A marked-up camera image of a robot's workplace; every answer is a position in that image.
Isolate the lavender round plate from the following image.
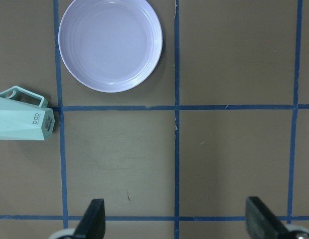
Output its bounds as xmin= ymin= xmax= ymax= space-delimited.
xmin=58 ymin=0 xmax=163 ymax=93

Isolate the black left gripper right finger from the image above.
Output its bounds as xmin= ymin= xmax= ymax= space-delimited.
xmin=245 ymin=197 xmax=293 ymax=239

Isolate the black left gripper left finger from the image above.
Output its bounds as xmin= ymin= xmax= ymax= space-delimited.
xmin=72 ymin=199 xmax=105 ymax=239

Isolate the mint green faceted cup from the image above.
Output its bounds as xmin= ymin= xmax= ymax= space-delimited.
xmin=0 ymin=86 xmax=55 ymax=140

